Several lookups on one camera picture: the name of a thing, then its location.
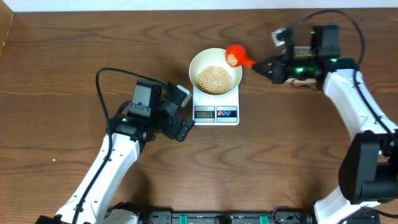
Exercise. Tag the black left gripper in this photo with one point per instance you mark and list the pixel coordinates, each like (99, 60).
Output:
(171, 131)

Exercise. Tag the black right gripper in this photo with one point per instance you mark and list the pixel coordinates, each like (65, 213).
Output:
(277, 70)

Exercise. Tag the red measuring scoop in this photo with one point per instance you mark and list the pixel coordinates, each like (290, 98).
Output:
(236, 55)

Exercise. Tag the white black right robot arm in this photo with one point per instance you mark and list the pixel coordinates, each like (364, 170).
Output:
(368, 174)

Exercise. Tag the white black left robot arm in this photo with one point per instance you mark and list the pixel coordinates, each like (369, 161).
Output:
(90, 201)

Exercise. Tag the white digital kitchen scale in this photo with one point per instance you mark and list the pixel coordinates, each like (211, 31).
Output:
(216, 110)

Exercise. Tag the yellow soybeans in bowl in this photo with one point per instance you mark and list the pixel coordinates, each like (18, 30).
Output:
(216, 77)

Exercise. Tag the white round bowl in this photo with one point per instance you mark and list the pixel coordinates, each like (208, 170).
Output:
(203, 55)

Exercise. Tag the yellow soybeans in container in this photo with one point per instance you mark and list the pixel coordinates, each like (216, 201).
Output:
(302, 52)

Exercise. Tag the clear plastic bean container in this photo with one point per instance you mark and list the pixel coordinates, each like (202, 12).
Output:
(302, 70)

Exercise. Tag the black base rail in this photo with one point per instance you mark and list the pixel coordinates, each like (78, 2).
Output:
(224, 217)

